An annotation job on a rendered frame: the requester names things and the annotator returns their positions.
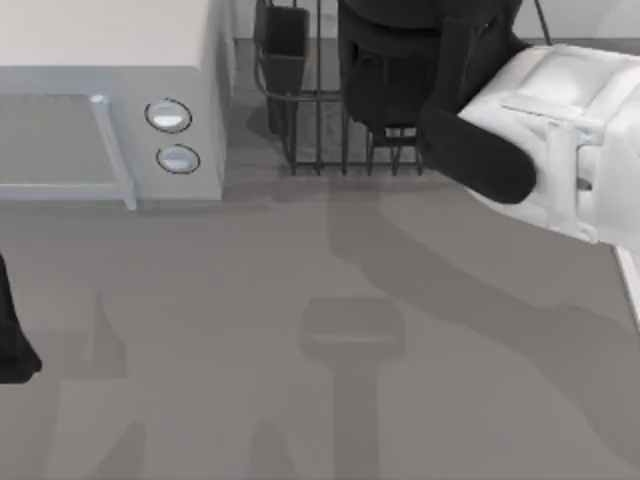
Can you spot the black cutlery holder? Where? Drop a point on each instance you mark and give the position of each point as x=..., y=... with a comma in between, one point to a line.
x=282, y=40

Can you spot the pale microwave oven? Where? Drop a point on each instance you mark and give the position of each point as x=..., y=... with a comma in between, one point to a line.
x=210, y=100

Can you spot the large silver microwave knob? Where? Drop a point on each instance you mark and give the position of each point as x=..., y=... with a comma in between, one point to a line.
x=168, y=116

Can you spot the small silver microwave knob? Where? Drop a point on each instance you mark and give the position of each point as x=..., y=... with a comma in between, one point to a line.
x=178, y=159

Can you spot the microwave glass door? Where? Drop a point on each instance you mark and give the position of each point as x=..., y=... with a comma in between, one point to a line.
x=45, y=140

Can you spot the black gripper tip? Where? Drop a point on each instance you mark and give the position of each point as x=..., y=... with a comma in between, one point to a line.
x=12, y=345

